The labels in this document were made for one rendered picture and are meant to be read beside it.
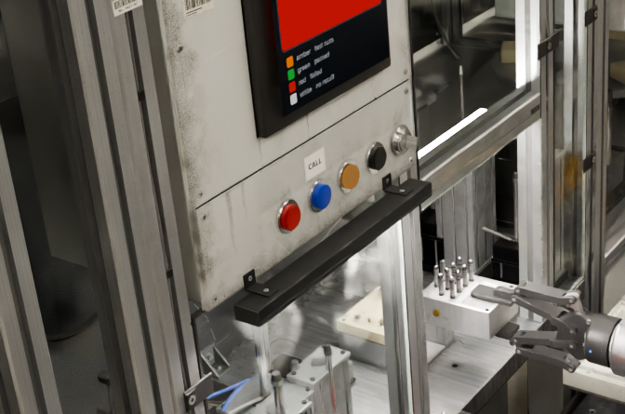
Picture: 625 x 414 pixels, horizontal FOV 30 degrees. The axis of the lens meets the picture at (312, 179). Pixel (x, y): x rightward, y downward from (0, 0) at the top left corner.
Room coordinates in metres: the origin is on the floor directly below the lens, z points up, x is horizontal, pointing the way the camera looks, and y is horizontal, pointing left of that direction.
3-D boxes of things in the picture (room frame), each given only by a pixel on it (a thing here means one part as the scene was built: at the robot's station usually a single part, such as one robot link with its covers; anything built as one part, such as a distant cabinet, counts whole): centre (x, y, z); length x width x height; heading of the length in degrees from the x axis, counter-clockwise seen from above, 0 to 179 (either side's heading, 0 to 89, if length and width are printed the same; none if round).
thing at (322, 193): (1.23, 0.00, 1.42); 0.03 x 0.02 x 0.03; 142
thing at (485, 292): (1.56, -0.26, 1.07); 0.07 x 0.03 x 0.01; 52
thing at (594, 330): (1.47, -0.39, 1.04); 0.09 x 0.07 x 0.08; 52
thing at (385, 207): (1.22, -0.02, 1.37); 0.36 x 0.04 x 0.04; 142
